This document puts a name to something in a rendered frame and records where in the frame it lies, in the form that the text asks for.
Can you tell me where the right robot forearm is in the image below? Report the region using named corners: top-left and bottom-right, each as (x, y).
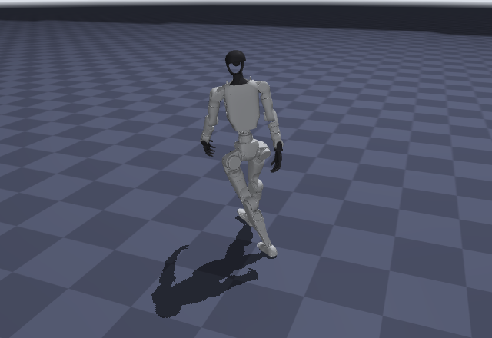
top-left (268, 110), bottom-right (284, 149)

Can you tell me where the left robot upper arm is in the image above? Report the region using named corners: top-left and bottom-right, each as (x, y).
top-left (207, 86), bottom-right (224, 126)

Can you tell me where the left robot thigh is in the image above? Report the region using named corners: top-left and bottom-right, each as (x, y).
top-left (222, 149), bottom-right (259, 212)

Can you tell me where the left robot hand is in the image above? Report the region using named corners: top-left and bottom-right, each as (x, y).
top-left (201, 140), bottom-right (215, 157)

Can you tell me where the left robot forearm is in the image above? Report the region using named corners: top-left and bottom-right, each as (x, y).
top-left (200, 116), bottom-right (214, 144)

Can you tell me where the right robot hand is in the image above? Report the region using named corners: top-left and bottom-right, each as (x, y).
top-left (270, 141), bottom-right (283, 172)

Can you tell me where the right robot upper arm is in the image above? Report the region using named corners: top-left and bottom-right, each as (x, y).
top-left (256, 81), bottom-right (274, 121)

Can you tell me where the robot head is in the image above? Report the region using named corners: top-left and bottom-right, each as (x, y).
top-left (225, 50), bottom-right (249, 85)

